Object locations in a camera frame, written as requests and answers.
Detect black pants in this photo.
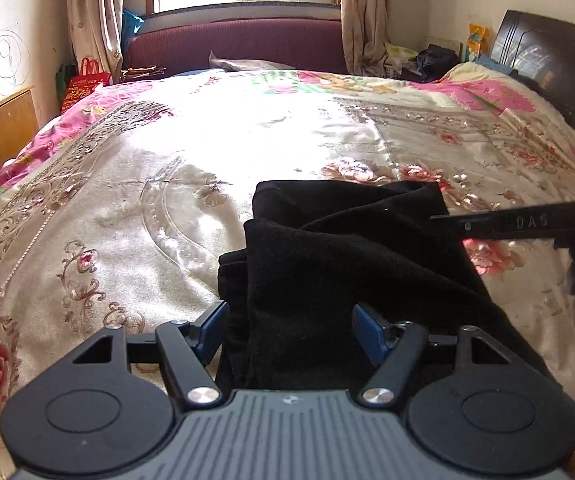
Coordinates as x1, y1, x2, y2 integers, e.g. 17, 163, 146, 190
216, 178, 558, 391

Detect wooden side cabinet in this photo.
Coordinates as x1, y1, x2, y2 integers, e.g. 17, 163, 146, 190
0, 85, 38, 186

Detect dark wooden headboard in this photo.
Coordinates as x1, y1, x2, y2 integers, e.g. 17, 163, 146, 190
490, 9, 575, 148

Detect blue bag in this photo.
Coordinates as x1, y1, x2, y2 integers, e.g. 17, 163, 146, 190
122, 8, 144, 43

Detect woven basket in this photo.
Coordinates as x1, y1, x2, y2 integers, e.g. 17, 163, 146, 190
120, 65, 166, 81

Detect beige pillow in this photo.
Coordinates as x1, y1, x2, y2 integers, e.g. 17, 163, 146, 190
209, 51, 295, 72

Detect blue pillow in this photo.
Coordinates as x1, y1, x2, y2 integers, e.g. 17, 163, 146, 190
477, 55, 513, 73

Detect red shopping bag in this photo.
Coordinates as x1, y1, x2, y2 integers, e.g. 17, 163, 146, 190
62, 57, 111, 111

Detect yellow packet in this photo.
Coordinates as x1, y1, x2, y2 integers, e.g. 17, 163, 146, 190
467, 22, 491, 61

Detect pale printed bag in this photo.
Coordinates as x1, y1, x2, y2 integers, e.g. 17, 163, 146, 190
382, 42, 418, 78

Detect black bag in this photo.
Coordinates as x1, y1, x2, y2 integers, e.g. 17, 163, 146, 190
415, 44, 461, 83

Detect beige curtain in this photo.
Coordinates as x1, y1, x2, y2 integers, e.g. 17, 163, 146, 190
340, 0, 393, 78
65, 0, 123, 83

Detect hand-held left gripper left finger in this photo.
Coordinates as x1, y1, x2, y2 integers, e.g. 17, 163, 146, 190
70, 300, 229, 408

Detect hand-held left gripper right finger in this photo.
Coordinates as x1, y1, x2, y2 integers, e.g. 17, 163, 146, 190
351, 302, 513, 407

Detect maroon sofa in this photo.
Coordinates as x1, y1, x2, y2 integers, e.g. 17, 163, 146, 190
125, 17, 348, 78

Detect floral satin bed blanket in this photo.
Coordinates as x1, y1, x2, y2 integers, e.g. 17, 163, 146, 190
0, 62, 575, 480

